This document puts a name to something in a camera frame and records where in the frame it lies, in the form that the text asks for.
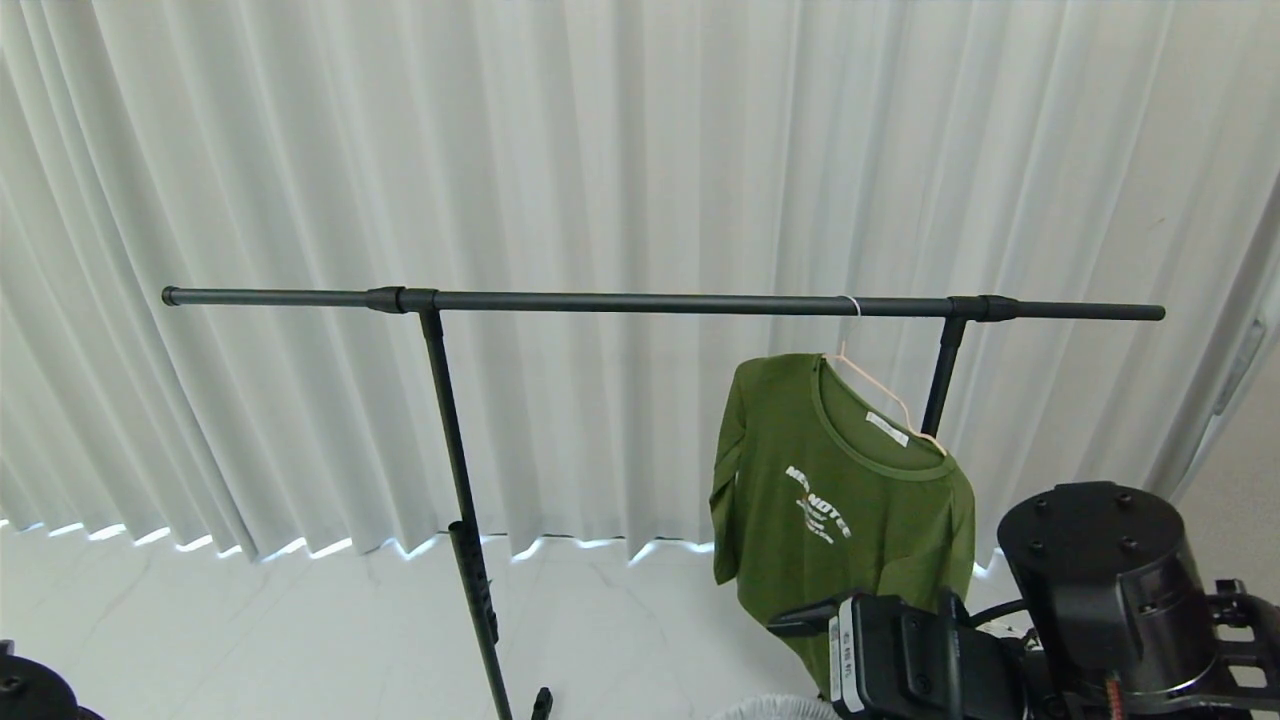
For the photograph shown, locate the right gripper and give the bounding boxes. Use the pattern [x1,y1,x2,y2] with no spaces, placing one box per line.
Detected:
[766,596,875,719]

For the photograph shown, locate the green long-sleeved shirt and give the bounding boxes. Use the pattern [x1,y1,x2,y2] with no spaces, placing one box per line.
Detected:
[710,352,977,701]

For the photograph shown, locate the pink clothes hanger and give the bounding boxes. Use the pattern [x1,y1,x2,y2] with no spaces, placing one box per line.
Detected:
[825,296,949,457]

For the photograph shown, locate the white laundry basket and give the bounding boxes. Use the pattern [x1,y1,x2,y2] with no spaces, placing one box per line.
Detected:
[710,693,846,720]

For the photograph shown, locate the black clothes rack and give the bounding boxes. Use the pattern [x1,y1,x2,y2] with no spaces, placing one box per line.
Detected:
[162,286,1167,720]

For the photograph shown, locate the white curtain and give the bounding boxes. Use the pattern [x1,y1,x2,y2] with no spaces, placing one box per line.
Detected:
[0,0,1280,566]

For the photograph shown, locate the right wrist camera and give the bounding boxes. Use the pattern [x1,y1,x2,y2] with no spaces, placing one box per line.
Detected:
[864,590,1015,720]

